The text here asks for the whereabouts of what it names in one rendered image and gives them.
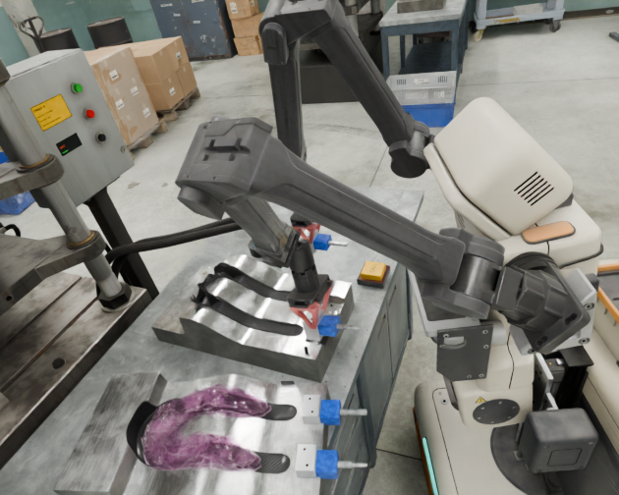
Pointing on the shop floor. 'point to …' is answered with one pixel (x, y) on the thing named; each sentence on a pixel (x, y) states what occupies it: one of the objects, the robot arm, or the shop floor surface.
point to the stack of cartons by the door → (246, 26)
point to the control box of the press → (75, 140)
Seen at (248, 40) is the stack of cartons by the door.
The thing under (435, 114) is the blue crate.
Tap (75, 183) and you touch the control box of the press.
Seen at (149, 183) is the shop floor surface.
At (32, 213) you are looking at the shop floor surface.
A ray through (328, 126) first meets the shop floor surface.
